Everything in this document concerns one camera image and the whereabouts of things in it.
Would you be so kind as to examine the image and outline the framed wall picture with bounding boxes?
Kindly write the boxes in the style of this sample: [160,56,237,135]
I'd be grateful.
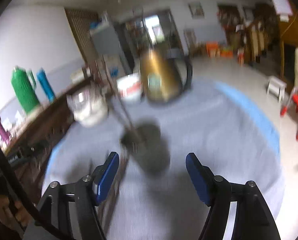
[188,2,205,19]

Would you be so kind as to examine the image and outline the red white stacked bowls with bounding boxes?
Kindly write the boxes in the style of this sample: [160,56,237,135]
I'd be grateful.
[116,73,142,103]

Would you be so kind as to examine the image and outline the wall calendar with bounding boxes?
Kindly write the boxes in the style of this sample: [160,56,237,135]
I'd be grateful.
[272,0,293,17]

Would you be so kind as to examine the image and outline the clear bag with bowls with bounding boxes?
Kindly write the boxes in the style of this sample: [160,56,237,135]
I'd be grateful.
[66,85,101,114]

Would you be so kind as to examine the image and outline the blue table cover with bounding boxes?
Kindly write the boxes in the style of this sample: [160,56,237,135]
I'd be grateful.
[213,80,282,156]

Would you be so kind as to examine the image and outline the green thermos jug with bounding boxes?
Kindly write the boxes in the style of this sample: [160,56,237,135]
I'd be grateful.
[11,66,40,114]

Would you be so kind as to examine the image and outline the dark carved wooden sideboard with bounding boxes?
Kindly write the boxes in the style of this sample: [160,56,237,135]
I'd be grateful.
[5,77,92,204]

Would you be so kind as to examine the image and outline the grey refrigerator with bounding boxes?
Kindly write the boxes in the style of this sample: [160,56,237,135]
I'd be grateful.
[89,21,135,74]

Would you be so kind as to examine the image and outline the grey metal utensil cup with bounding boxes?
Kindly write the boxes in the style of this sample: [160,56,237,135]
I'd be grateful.
[120,120,170,177]

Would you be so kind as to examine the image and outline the small white stool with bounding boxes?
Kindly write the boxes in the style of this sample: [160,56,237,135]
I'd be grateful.
[266,76,287,102]

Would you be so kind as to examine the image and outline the grey table cloth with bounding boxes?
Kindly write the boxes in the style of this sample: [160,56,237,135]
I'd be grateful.
[41,77,283,240]

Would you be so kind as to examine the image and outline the blue thermos bottle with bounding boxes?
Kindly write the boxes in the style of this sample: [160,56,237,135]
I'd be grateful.
[36,68,56,102]

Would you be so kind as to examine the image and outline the gold electric kettle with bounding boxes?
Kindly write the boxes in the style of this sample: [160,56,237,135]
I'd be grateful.
[140,48,193,104]

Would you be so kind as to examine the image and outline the white plastic basin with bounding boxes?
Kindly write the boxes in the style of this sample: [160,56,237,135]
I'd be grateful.
[73,99,108,127]

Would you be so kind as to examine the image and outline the person left hand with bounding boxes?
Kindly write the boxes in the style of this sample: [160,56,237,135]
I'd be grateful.
[0,195,32,230]

